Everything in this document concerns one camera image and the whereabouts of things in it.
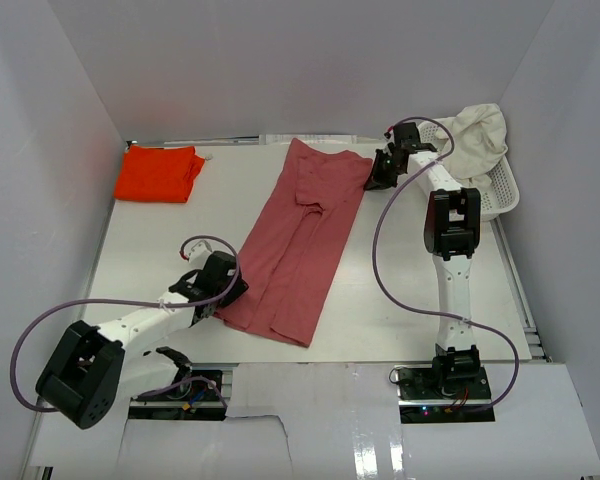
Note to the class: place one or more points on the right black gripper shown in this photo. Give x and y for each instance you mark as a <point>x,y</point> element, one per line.
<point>377,180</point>

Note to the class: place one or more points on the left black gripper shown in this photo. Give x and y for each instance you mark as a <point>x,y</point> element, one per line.
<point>240,288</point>

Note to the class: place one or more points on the pink t-shirt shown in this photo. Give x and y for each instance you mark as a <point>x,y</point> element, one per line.
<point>292,253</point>

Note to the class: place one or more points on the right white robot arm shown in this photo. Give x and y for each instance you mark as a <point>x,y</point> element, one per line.
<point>451,235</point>

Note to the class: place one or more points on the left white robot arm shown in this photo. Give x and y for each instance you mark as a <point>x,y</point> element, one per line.
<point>82,377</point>

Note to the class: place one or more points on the white t-shirt in basket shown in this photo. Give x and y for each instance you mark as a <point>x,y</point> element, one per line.
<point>479,133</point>

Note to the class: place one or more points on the white perforated plastic basket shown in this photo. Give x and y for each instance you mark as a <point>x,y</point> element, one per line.
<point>501,196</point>

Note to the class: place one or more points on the papers at table back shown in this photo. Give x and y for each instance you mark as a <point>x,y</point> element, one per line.
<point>310,139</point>

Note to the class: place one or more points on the folded orange t-shirt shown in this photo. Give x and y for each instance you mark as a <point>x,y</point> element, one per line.
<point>158,175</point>

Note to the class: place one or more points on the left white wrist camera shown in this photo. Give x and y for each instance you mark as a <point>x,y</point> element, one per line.
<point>195,253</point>

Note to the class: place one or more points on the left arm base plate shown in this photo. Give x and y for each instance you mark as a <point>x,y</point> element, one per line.
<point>196,401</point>

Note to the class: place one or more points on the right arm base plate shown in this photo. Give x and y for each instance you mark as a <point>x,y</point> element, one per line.
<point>422,401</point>

